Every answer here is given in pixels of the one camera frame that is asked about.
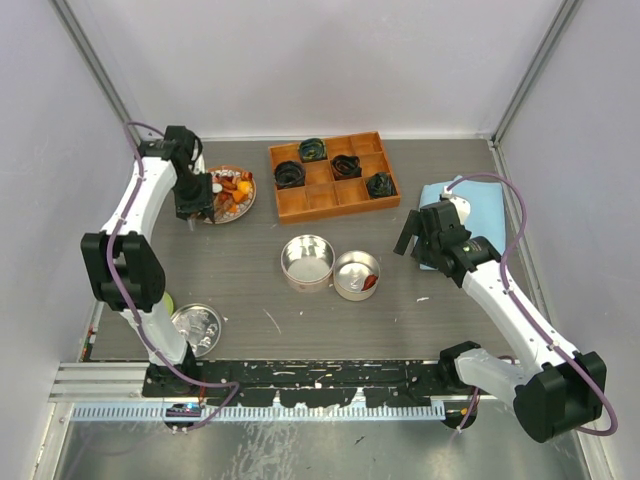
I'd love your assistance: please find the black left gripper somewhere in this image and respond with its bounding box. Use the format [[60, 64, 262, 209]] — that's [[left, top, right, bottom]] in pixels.
[[171, 169, 213, 225]]

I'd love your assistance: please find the red sausage piece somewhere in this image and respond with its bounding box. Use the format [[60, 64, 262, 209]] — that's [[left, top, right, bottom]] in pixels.
[[361, 274, 378, 292]]

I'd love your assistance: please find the tall pink lunch tin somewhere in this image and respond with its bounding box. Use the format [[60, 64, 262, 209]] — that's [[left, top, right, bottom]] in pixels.
[[280, 234, 335, 293]]

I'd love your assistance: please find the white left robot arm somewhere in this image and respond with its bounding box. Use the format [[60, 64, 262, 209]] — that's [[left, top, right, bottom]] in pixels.
[[80, 125, 214, 396]]

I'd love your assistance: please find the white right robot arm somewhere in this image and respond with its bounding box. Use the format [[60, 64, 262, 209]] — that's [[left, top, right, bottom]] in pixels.
[[394, 197, 607, 443]]

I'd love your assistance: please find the short pink lunch tin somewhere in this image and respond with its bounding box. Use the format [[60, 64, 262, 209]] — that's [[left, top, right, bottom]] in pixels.
[[333, 250, 381, 302]]

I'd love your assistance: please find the brown patterned food plate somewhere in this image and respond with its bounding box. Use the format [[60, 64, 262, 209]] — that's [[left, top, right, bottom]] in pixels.
[[203, 165, 257, 224]]

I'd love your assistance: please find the dark seaweed roll right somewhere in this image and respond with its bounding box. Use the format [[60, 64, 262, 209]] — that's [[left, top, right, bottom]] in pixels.
[[366, 172, 397, 199]]

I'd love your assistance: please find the folded light blue cloth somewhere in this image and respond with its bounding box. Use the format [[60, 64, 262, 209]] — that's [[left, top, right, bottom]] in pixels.
[[417, 173, 508, 272]]

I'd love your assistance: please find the wooden compartment tray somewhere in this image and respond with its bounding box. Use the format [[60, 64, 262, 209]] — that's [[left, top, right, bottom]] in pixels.
[[274, 131, 402, 224]]

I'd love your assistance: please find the dark seaweed roll centre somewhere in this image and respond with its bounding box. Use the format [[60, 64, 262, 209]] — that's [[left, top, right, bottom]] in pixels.
[[330, 154, 362, 181]]

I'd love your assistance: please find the green object behind lid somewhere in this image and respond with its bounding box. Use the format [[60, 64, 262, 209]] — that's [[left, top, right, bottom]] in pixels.
[[163, 292, 175, 315]]

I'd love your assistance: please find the round metal lid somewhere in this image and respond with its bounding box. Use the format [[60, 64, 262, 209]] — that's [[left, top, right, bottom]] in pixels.
[[171, 303, 223, 358]]

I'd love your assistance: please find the dark seaweed roll back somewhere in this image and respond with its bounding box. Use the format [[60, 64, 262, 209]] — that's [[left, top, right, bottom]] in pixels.
[[298, 137, 327, 163]]

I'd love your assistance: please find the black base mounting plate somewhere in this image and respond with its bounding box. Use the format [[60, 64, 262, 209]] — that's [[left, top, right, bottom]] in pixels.
[[142, 360, 473, 408]]

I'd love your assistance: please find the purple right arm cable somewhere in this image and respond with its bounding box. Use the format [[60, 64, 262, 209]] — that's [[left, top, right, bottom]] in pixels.
[[439, 172, 619, 437]]

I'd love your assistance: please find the aluminium frame rail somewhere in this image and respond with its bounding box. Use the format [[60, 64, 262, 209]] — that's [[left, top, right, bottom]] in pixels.
[[48, 362, 151, 403]]

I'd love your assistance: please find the white slotted cable duct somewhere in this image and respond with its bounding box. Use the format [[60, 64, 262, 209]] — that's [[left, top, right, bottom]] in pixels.
[[70, 401, 446, 423]]

